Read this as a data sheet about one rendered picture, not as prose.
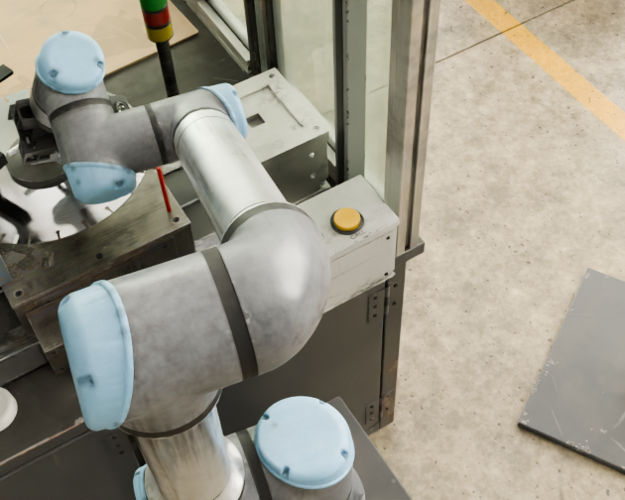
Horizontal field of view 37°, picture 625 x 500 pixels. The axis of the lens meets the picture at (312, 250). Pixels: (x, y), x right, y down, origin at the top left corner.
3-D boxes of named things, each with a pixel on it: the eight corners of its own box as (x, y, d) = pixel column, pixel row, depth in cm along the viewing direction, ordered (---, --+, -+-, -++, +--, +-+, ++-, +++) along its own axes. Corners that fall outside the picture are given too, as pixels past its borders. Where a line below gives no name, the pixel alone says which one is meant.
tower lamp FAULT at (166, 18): (163, 7, 155) (160, -8, 153) (175, 21, 153) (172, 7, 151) (139, 16, 154) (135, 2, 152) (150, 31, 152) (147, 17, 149)
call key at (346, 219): (350, 211, 142) (350, 202, 141) (365, 228, 140) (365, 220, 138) (328, 222, 141) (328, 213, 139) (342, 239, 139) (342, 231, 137)
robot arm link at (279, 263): (371, 248, 73) (221, 56, 113) (239, 292, 71) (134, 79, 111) (388, 359, 79) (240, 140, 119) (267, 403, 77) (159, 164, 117)
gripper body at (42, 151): (6, 118, 129) (11, 84, 118) (66, 105, 132) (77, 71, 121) (23, 169, 128) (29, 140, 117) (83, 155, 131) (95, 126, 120)
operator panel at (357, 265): (360, 231, 157) (360, 173, 145) (396, 276, 152) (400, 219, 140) (214, 306, 149) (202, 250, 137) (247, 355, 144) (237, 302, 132)
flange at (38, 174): (33, 124, 147) (28, 113, 145) (92, 143, 144) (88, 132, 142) (-8, 174, 141) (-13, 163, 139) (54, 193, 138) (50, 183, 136)
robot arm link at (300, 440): (368, 501, 119) (370, 457, 108) (270, 540, 116) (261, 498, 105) (333, 422, 126) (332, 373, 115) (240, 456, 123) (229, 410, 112)
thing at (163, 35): (167, 22, 158) (164, 8, 155) (178, 37, 156) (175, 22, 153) (142, 32, 157) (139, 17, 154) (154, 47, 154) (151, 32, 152)
